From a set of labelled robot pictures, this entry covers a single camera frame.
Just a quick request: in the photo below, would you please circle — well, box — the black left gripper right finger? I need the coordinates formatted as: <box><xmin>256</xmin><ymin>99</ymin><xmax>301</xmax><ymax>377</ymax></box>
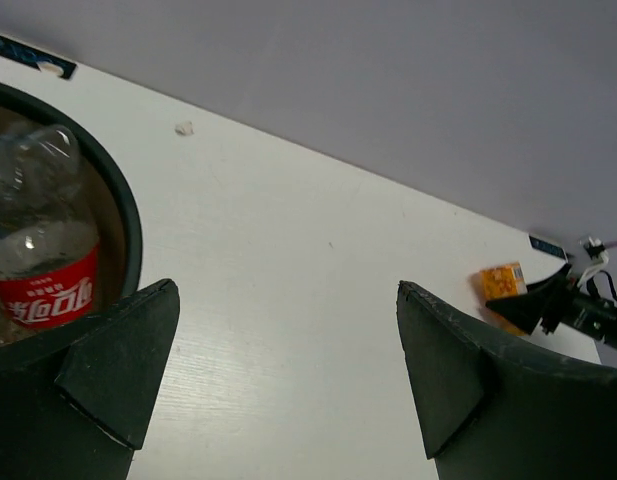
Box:
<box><xmin>397</xmin><ymin>281</ymin><xmax>617</xmax><ymax>479</ymax></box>

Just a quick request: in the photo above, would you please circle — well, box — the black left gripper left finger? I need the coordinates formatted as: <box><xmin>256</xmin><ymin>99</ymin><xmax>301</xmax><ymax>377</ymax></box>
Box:
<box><xmin>0</xmin><ymin>279</ymin><xmax>180</xmax><ymax>479</ymax></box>

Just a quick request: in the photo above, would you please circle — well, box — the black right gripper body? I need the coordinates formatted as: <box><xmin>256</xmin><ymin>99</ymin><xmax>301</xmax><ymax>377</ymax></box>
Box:
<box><xmin>540</xmin><ymin>288</ymin><xmax>617</xmax><ymax>350</ymax></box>

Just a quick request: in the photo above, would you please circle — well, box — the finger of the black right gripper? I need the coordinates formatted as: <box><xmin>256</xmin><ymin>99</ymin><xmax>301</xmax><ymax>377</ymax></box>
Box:
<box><xmin>526</xmin><ymin>264</ymin><xmax>572</xmax><ymax>294</ymax></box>
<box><xmin>486</xmin><ymin>292</ymin><xmax>568</xmax><ymax>335</ymax></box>

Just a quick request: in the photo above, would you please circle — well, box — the orange juice bottle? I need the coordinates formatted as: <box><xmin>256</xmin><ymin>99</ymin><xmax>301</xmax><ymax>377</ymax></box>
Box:
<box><xmin>470</xmin><ymin>262</ymin><xmax>527</xmax><ymax>336</ymax></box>

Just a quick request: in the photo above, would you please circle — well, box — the crushed red label bottle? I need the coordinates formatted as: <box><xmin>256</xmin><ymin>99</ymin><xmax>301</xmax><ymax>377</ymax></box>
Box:
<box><xmin>0</xmin><ymin>122</ymin><xmax>100</xmax><ymax>347</ymax></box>

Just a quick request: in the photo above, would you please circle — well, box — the brown cardboard cylinder bin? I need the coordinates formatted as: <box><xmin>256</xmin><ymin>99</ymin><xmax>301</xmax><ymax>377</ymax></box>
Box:
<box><xmin>0</xmin><ymin>83</ymin><xmax>142</xmax><ymax>317</ymax></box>

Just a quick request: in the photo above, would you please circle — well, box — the blue sticker right corner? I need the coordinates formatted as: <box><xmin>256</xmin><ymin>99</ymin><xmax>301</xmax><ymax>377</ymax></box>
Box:
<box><xmin>528</xmin><ymin>235</ymin><xmax>568</xmax><ymax>261</ymax></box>

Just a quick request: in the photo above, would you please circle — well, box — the blue sticker corner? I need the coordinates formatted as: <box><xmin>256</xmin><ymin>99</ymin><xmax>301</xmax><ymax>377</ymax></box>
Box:
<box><xmin>0</xmin><ymin>34</ymin><xmax>77</xmax><ymax>80</ymax></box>
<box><xmin>528</xmin><ymin>235</ymin><xmax>568</xmax><ymax>261</ymax></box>

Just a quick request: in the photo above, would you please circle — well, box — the small white scrap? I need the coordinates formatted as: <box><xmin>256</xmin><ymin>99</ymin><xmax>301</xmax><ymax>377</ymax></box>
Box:
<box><xmin>175</xmin><ymin>121</ymin><xmax>194</xmax><ymax>137</ymax></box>

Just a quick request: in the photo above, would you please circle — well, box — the blue sticker left corner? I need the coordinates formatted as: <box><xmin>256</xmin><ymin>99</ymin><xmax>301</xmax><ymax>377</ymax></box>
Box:
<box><xmin>0</xmin><ymin>34</ymin><xmax>77</xmax><ymax>80</ymax></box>

